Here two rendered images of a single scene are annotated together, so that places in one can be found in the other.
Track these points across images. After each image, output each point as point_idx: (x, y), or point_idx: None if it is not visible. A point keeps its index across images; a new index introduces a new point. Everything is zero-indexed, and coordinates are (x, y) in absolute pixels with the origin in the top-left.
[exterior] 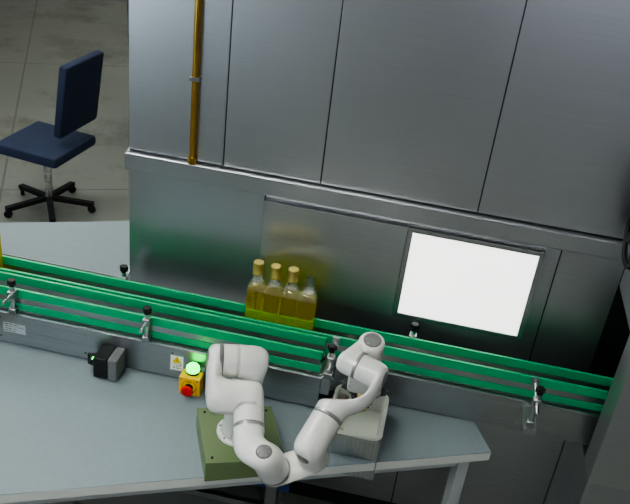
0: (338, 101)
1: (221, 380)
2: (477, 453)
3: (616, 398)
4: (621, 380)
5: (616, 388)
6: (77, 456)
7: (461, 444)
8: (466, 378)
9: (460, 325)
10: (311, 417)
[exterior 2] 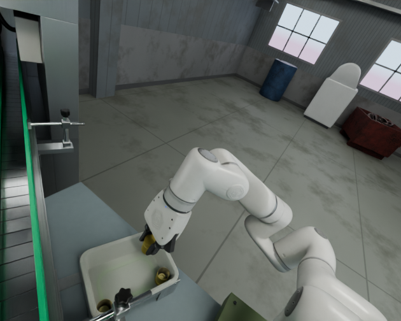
0: None
1: (374, 316)
2: (88, 188)
3: (72, 72)
4: (68, 57)
5: (63, 67)
6: None
7: (84, 199)
8: (33, 178)
9: None
10: (281, 207)
